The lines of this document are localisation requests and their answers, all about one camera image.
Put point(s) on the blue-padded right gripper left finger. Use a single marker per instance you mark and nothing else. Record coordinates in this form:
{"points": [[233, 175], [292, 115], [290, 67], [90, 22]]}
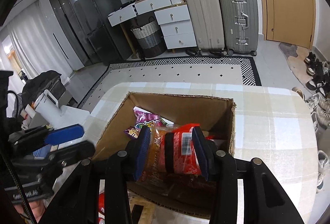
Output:
{"points": [[77, 199]]}

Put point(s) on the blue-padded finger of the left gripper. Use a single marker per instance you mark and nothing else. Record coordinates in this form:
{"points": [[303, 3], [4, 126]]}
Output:
{"points": [[64, 135]]}

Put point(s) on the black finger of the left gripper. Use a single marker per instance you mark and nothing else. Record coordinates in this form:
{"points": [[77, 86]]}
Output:
{"points": [[72, 154]]}

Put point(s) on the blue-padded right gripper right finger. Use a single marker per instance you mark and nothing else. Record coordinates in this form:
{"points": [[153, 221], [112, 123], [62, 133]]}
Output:
{"points": [[265, 200]]}

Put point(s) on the purple candy bag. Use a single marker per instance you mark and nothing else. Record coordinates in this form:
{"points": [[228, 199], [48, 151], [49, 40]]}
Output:
{"points": [[145, 118]]}

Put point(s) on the red snack bar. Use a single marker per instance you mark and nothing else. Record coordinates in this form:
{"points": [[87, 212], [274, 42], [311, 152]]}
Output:
{"points": [[186, 150]]}

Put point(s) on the white noodle snack bag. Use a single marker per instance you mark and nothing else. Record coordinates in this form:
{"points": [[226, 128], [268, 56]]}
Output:
{"points": [[151, 175]]}

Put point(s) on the person's left hand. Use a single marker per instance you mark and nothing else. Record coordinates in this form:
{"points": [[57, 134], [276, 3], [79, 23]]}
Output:
{"points": [[38, 208]]}

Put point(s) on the white kettle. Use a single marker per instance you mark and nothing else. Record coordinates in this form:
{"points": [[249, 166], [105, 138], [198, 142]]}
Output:
{"points": [[47, 105]]}

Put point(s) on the black clothing pile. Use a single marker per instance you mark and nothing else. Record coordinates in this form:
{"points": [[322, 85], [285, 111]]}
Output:
{"points": [[49, 80]]}

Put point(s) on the white high-top sneaker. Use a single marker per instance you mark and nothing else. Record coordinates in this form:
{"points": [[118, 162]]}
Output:
{"points": [[323, 160]]}

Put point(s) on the white curtain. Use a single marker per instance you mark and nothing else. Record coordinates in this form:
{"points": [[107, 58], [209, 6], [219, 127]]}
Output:
{"points": [[35, 45]]}

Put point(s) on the SF cardboard box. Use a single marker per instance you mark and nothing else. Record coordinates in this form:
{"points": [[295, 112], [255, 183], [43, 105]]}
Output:
{"points": [[171, 176]]}

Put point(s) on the woven laundry basket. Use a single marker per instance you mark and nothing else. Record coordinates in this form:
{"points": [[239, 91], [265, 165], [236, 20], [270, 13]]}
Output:
{"points": [[149, 37]]}

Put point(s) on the black refrigerator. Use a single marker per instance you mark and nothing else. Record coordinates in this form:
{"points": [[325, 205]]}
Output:
{"points": [[109, 42]]}

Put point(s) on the patterned floor rug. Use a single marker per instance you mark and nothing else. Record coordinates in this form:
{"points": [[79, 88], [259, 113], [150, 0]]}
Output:
{"points": [[236, 70]]}

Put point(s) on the dark tall cabinet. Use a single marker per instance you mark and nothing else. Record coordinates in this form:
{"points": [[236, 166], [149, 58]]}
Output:
{"points": [[75, 46]]}

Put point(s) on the door mat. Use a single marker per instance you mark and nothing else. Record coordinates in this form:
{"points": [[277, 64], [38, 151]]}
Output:
{"points": [[295, 56]]}

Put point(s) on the white drawer desk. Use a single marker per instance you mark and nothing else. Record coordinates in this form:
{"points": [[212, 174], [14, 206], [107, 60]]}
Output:
{"points": [[172, 16]]}

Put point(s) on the beige suitcase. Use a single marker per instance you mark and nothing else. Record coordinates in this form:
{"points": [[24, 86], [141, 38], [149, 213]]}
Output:
{"points": [[206, 18]]}

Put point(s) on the silver aluminium suitcase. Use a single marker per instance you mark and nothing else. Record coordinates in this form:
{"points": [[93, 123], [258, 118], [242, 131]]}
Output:
{"points": [[240, 22]]}

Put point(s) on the wooden door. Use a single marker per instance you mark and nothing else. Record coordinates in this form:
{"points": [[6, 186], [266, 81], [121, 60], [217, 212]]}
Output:
{"points": [[289, 21]]}

